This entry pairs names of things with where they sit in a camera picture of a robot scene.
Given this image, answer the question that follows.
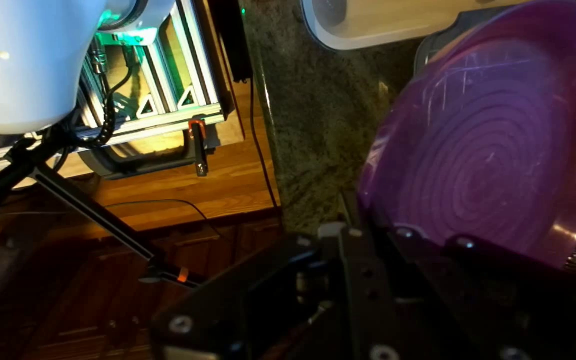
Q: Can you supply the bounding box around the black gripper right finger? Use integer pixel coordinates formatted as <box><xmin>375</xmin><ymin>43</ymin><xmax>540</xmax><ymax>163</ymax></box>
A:
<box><xmin>366</xmin><ymin>224</ymin><xmax>576</xmax><ymax>360</ymax></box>

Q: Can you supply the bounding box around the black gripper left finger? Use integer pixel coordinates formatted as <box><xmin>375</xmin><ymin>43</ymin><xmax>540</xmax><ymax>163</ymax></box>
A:
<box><xmin>148</xmin><ymin>221</ymin><xmax>396</xmax><ymax>360</ymax></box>

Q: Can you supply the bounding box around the purple plastic plate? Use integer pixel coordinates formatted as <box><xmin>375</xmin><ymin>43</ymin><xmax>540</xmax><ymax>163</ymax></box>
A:
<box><xmin>356</xmin><ymin>0</ymin><xmax>576</xmax><ymax>268</ymax></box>

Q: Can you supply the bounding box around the black stand leg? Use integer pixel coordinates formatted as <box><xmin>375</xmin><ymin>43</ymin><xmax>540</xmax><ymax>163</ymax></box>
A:
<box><xmin>0</xmin><ymin>128</ymin><xmax>204</xmax><ymax>288</ymax></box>

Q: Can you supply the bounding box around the white ceramic sink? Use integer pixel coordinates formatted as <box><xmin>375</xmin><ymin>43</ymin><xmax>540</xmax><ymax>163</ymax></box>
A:
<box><xmin>300</xmin><ymin>0</ymin><xmax>536</xmax><ymax>52</ymax></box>

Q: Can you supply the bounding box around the thin black cable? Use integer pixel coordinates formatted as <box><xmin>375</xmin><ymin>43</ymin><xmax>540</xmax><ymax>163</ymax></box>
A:
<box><xmin>247</xmin><ymin>66</ymin><xmax>284</xmax><ymax>209</ymax></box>

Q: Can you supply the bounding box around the black clamp with orange handle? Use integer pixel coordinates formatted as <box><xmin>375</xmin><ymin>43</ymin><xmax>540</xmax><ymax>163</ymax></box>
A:
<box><xmin>187</xmin><ymin>115</ymin><xmax>212</xmax><ymax>177</ymax></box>

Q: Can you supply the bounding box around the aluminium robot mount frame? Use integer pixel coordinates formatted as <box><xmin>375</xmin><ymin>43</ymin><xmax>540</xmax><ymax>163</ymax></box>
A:
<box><xmin>77</xmin><ymin>0</ymin><xmax>247</xmax><ymax>177</ymax></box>

